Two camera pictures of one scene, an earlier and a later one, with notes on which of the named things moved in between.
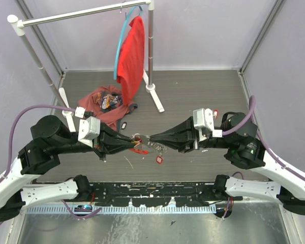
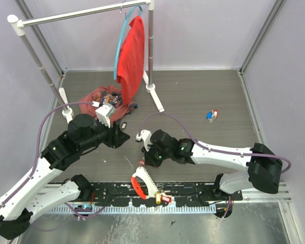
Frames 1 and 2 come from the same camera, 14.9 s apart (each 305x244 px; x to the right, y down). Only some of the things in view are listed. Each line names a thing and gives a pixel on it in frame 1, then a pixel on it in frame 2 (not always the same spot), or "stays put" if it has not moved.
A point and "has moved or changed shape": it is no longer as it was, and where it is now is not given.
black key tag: [123, 125] stays put
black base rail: [154, 194] stays put
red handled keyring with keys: [144, 145] has moved or changed shape
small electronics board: [83, 208] stays put
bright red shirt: [131, 59] stays put
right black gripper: [181, 136] to [150, 160]
